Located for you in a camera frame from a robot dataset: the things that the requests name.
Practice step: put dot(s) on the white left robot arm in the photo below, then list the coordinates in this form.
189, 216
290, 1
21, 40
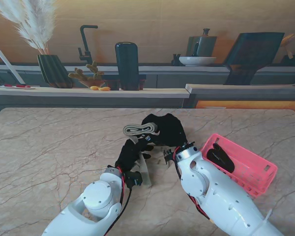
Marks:
96, 199

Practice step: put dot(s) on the dark brown woven belt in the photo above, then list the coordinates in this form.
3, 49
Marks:
221, 157

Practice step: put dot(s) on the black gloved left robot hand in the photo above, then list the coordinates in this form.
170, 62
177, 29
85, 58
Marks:
130, 155

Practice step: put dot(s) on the tall black appliance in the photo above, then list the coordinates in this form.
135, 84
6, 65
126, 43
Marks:
127, 64

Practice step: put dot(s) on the white leaning board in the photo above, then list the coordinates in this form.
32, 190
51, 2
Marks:
9, 66

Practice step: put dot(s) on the dark angular stand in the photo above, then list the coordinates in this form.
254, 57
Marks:
253, 56

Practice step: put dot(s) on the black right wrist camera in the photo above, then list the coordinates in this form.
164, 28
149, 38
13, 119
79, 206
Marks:
169, 156

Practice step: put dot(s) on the yellow lemons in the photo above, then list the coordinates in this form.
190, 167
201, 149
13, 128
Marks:
100, 88

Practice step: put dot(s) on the plate with red food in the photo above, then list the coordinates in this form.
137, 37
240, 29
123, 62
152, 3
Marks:
17, 86

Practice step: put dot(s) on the yellow wooden utensil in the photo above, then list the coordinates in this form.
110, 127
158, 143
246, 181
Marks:
286, 40

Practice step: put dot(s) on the grey lidded pot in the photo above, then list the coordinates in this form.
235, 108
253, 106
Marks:
204, 45

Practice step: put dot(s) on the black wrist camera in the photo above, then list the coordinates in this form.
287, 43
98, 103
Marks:
134, 179
169, 156

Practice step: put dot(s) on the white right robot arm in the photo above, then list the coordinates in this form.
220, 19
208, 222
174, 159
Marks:
211, 186

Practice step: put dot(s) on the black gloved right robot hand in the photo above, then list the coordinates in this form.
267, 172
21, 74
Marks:
172, 130

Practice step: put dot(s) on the small black figurine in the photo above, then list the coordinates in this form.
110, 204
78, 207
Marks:
175, 60

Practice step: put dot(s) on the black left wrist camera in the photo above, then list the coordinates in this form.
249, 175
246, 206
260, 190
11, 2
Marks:
134, 179

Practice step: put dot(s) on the white speckled bowl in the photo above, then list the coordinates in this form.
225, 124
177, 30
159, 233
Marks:
196, 61

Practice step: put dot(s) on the green cactus plant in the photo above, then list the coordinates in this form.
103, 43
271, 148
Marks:
88, 73

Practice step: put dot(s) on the black kitchen faucet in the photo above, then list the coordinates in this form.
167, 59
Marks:
84, 44

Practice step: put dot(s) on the dark ribbed vase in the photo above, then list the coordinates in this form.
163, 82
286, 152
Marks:
54, 71

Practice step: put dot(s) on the pink plastic storage basket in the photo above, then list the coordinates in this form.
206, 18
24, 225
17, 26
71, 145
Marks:
255, 164

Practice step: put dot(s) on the white pampas grass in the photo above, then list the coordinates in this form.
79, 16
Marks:
32, 22

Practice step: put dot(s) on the small dark container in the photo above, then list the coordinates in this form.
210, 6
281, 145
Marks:
293, 60

